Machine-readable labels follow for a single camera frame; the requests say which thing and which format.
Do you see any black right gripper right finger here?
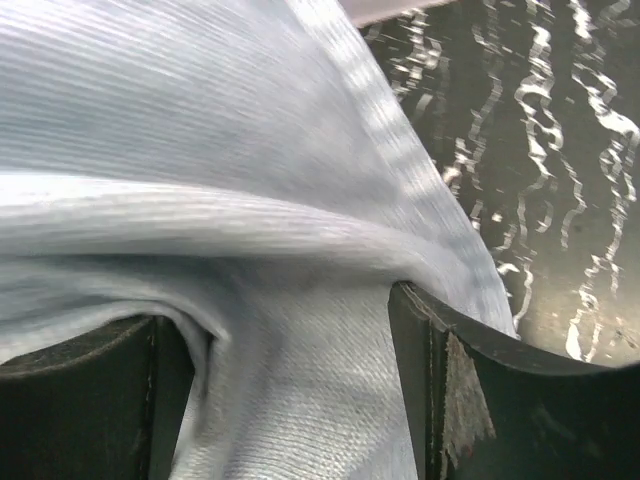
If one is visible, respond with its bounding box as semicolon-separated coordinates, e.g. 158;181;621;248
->
388;283;639;480

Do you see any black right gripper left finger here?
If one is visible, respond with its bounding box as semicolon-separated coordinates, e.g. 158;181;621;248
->
1;316;194;480

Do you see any blue pillowcase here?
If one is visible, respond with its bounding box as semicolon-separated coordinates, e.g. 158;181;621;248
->
1;1;514;479

